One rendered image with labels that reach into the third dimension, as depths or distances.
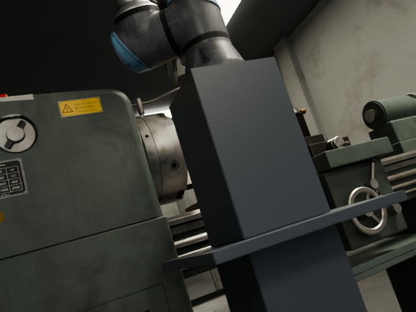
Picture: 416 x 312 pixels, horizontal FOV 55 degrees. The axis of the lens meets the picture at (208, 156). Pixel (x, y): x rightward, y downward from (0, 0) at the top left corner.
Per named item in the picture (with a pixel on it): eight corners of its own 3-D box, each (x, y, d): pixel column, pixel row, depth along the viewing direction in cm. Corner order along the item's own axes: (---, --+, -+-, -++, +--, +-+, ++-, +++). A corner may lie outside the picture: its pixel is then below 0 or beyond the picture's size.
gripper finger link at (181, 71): (191, 82, 143) (187, 56, 142) (176, 84, 140) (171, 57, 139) (187, 83, 146) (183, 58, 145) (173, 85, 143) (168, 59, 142)
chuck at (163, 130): (170, 189, 120) (140, 98, 129) (147, 217, 147) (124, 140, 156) (197, 183, 124) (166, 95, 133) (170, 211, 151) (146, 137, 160)
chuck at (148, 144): (159, 192, 118) (129, 99, 127) (138, 220, 145) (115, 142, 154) (170, 189, 120) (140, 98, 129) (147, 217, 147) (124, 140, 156)
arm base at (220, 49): (260, 62, 89) (246, 23, 91) (197, 72, 83) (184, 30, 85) (235, 91, 103) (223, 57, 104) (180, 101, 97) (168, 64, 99)
